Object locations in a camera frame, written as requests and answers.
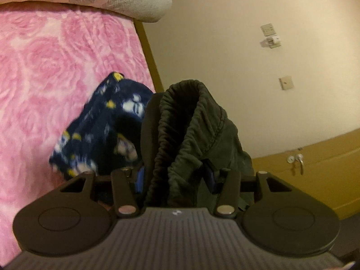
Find black trousers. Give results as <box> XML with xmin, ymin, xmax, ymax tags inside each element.
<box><xmin>140</xmin><ymin>80</ymin><xmax>254</xmax><ymax>210</ymax></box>

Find navy floral storage bag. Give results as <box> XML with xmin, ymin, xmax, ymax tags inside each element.
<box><xmin>49</xmin><ymin>72</ymin><xmax>153</xmax><ymax>179</ymax></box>

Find yellow wooden cabinet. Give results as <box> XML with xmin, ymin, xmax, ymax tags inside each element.
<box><xmin>253</xmin><ymin>129</ymin><xmax>360</xmax><ymax>219</ymax></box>

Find pink rose bed sheet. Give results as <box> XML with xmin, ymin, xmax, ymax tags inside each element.
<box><xmin>1</xmin><ymin>2</ymin><xmax>153</xmax><ymax>265</ymax></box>

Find white plugged charger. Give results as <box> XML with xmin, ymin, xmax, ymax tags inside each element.
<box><xmin>260</xmin><ymin>35</ymin><xmax>281</xmax><ymax>49</ymax></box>

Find metal cabinet lock handle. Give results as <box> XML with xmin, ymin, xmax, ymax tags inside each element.
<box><xmin>286</xmin><ymin>154</ymin><xmax>304</xmax><ymax>175</ymax></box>

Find wooden bed frame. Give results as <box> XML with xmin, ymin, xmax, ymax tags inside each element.
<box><xmin>134</xmin><ymin>20</ymin><xmax>164</xmax><ymax>93</ymax></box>

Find beige wall plate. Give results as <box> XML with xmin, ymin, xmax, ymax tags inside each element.
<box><xmin>279</xmin><ymin>76</ymin><xmax>294</xmax><ymax>91</ymax></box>

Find white wall socket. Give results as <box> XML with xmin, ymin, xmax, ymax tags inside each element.
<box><xmin>261</xmin><ymin>23</ymin><xmax>276</xmax><ymax>37</ymax></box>

